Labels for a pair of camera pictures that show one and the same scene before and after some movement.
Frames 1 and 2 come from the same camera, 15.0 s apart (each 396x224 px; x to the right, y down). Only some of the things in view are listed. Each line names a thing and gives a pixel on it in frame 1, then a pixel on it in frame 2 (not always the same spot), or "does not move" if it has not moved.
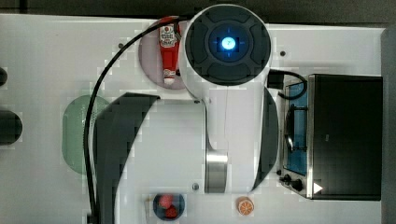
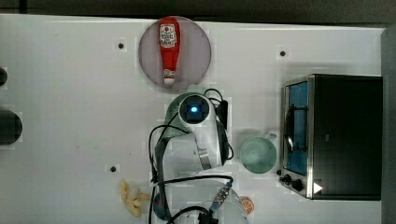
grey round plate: x=148 y=57 does not move
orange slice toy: x=245 y=205 does not move
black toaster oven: x=332 y=137 does not move
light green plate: x=73 y=123 → x=173 y=123
